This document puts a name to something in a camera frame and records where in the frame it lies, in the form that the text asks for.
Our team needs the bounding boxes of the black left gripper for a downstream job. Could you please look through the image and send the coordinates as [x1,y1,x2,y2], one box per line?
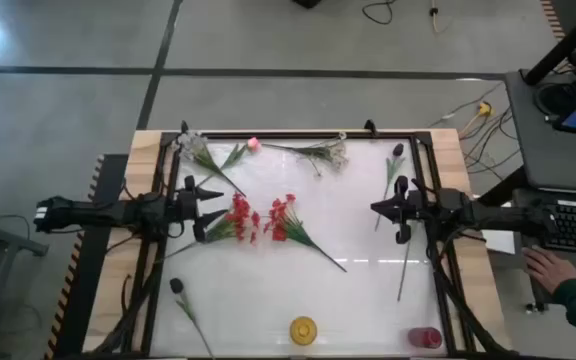
[175,174,230,244]

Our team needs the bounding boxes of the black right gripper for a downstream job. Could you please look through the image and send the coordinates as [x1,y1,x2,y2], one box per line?
[370,174,426,246]

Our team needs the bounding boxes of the red flower bunch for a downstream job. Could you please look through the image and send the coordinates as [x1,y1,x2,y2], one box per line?
[160,192,262,261]
[262,193,348,274]

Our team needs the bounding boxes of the large white flower bunch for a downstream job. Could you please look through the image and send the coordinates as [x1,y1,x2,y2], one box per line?
[175,130,247,197]

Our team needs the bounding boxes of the small white blossom sprig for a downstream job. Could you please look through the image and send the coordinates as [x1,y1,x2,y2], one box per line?
[261,132,350,177]

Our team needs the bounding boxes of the red glass vase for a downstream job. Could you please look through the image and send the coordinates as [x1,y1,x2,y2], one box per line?
[407,326,444,350]

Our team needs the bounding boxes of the yellow glass vase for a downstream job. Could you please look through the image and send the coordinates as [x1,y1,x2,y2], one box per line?
[289,315,319,347]

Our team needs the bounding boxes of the white paper sheet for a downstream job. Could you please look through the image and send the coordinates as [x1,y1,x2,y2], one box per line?
[482,227,517,256]

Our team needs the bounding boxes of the black base with hazard stripes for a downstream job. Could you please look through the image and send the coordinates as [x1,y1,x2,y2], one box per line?
[42,153,129,360]

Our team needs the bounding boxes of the grey desk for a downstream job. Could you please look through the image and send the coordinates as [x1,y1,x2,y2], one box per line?
[505,69,576,195]

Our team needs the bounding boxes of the person's hand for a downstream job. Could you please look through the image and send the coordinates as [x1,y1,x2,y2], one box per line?
[522,245,576,295]

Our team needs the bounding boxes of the black keyboard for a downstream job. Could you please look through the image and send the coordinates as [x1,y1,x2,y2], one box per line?
[540,199,576,257]

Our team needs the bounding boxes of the grey metal stand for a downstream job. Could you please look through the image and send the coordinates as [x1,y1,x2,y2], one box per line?
[0,199,51,331]

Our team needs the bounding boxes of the black diagonal pole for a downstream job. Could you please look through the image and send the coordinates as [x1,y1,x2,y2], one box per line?
[522,0,576,86]

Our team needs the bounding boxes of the hazard striped edge strip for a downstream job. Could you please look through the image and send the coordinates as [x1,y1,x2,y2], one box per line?
[540,0,567,41]

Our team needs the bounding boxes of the black metal table frame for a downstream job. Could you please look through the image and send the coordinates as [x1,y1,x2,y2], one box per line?
[140,130,472,359]

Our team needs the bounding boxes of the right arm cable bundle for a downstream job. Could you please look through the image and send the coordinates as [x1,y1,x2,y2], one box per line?
[430,239,507,356]

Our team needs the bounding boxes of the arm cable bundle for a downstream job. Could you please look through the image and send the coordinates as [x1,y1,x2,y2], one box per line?
[90,269,162,356]
[430,239,507,356]

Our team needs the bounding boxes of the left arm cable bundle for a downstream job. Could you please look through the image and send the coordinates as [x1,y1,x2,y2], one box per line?
[90,269,162,356]

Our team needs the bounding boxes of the yellow plug with cable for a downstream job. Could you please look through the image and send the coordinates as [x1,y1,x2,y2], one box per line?
[458,101,494,139]

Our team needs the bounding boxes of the black floor cable bundle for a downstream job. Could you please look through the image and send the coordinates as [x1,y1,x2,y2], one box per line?
[460,105,523,175]

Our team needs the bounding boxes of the black looped floor cable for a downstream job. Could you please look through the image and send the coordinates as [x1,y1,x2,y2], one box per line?
[361,0,397,26]

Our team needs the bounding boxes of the coiled black cable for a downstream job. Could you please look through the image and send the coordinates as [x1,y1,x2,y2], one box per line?
[535,79,576,119]

